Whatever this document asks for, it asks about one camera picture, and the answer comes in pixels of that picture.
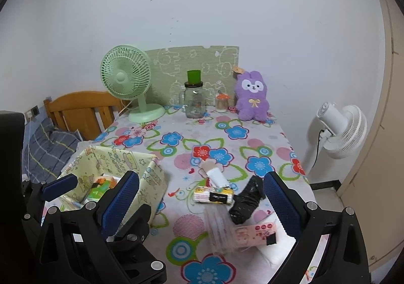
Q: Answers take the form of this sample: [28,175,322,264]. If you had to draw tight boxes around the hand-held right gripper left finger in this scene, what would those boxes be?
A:
[34,171,140,284]

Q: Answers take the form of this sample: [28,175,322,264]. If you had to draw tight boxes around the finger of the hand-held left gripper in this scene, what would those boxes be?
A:
[107,204,167,284]
[21,174,79,225]

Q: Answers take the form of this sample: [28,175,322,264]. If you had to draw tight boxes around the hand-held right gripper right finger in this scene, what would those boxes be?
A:
[263,171,370,284]

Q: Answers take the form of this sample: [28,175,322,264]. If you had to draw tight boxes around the pink cartoon packet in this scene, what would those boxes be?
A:
[234,221,278,251]

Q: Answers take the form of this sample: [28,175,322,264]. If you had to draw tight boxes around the yellow cartoon fabric storage box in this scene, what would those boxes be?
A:
[58,145,169,230]

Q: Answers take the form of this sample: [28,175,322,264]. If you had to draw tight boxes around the white cloth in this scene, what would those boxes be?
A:
[257,227,297,269]

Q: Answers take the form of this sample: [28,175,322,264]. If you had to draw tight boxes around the clear plastic packet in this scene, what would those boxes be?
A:
[204,205,240,254]

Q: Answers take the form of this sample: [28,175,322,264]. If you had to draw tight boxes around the yellow cartoon tissue packet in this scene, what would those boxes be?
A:
[193,186,236,206]

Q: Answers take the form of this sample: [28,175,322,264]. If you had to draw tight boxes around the green and white packet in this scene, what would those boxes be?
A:
[84,187,109,206]

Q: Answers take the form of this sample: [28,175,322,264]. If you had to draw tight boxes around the blue plaid pillow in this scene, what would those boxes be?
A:
[21,117,83,184]

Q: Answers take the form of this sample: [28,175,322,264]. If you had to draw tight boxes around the white tube with beige cap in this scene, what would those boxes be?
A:
[198,160,230,189]

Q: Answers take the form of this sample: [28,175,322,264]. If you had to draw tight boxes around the white standing fan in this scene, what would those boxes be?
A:
[305,102,368,177]

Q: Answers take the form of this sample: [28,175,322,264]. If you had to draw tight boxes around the floral tablecloth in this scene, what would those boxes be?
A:
[58,104,330,284]

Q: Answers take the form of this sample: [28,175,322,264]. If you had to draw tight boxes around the purple plush bunny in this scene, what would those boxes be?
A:
[233,66,274,122]

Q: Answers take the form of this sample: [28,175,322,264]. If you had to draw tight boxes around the toothpick jar with orange lid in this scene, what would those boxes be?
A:
[215,92,229,112]

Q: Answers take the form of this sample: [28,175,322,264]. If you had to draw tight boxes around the glass jar mug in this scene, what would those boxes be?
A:
[181,81,206,119]

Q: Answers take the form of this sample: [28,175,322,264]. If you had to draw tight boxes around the beige wooden door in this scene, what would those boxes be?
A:
[338,0,404,275]

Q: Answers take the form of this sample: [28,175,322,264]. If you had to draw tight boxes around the green desk fan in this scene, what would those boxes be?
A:
[100,45,165,123]

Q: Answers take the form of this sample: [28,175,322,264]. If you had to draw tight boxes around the green plastic cup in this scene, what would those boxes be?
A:
[186,70,203,84]

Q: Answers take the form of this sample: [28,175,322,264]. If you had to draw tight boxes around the green cartoon printed board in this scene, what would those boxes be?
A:
[143,46,240,106]

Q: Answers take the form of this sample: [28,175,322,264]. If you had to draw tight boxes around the black fan cable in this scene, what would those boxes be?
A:
[316,129,327,158]

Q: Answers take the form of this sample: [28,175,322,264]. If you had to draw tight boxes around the white fan cable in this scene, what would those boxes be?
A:
[118,103,133,121]

